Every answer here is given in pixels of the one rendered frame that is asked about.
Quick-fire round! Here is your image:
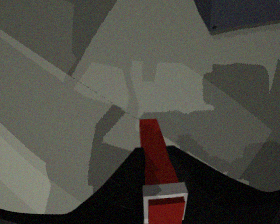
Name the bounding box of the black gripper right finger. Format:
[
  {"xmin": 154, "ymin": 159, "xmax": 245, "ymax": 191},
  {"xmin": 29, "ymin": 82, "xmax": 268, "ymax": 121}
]
[{"xmin": 165, "ymin": 145, "xmax": 280, "ymax": 224}]

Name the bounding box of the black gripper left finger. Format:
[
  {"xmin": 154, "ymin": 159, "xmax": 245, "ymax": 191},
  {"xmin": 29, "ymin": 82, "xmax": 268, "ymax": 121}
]
[{"xmin": 0, "ymin": 147, "xmax": 145, "ymax": 224}]

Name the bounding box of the dark grey sloped panel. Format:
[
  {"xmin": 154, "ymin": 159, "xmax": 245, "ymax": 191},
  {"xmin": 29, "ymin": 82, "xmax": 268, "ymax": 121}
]
[{"xmin": 195, "ymin": 0, "xmax": 280, "ymax": 31}]

